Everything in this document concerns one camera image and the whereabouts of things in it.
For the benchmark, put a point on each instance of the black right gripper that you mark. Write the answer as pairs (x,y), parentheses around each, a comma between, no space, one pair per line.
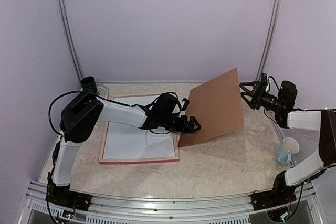
(255,102)

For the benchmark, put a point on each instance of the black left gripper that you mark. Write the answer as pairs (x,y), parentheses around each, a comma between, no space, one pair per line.
(183,128)

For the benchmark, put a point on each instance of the brown cardboard backing board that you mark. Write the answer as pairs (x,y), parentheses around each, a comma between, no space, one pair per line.
(217,105)

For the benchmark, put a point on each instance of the landscape photo print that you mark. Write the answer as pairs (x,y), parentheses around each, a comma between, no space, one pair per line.
(126,142)

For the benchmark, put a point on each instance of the pink wooden picture frame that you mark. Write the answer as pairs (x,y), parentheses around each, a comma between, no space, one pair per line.
(139,161)

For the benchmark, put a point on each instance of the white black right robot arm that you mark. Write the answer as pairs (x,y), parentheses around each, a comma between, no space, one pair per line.
(308,134)

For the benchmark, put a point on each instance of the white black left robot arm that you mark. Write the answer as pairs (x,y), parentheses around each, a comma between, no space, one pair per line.
(78,120)

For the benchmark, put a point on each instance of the grey spiral ceramic plate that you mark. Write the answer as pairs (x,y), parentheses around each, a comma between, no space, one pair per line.
(102,90)

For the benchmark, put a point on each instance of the dark green speckled cup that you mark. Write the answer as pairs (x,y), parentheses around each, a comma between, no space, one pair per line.
(89,83)

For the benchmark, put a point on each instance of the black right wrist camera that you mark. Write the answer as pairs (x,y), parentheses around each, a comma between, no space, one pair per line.
(265,83)

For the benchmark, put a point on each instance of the aluminium front rail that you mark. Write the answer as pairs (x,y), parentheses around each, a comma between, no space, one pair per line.
(115,209)

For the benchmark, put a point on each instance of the right aluminium corner post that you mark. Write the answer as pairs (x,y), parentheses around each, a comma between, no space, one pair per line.
(276,4)

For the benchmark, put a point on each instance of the aluminium corner post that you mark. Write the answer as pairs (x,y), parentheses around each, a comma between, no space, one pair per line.
(69,39)
(276,4)

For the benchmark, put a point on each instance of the left aluminium corner post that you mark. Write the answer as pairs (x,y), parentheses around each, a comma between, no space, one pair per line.
(69,39)

